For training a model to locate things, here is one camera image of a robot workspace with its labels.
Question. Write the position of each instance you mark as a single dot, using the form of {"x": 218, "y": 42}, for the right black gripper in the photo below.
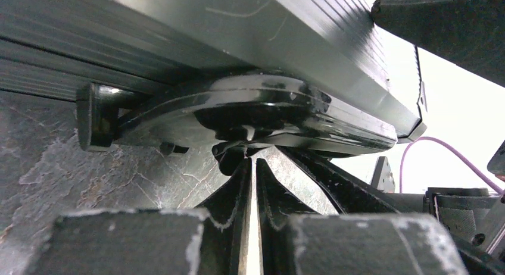
{"x": 473, "y": 215}

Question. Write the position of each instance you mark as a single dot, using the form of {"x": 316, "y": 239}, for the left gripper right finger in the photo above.
{"x": 296, "y": 239}

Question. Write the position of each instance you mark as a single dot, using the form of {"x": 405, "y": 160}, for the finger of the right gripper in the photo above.
{"x": 467, "y": 33}
{"x": 345, "y": 192}

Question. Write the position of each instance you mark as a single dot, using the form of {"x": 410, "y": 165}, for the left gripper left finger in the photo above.
{"x": 206, "y": 239}

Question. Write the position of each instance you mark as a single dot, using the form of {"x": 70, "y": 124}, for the black poker carrying case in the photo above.
{"x": 51, "y": 48}

